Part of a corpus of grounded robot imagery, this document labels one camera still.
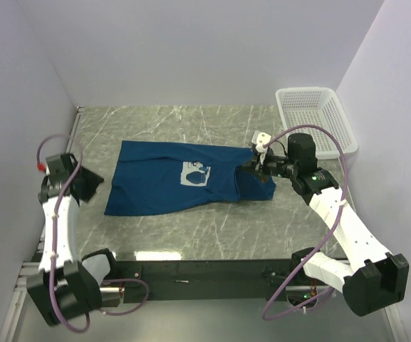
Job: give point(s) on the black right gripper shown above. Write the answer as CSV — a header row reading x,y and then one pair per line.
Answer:
x,y
257,165

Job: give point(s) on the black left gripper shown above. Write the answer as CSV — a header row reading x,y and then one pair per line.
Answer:
x,y
93,182

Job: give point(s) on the blue t shirt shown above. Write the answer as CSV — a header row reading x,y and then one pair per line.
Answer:
x,y
162,177

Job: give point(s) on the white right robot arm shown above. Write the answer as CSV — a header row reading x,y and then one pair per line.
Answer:
x,y
373,278

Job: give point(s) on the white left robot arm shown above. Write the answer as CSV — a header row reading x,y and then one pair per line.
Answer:
x,y
65,284

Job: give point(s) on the white plastic basket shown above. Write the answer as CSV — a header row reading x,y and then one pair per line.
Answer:
x,y
318,106

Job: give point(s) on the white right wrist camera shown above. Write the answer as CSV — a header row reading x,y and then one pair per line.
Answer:
x,y
260,146

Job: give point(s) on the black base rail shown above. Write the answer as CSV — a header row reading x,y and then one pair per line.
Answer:
x,y
199,280

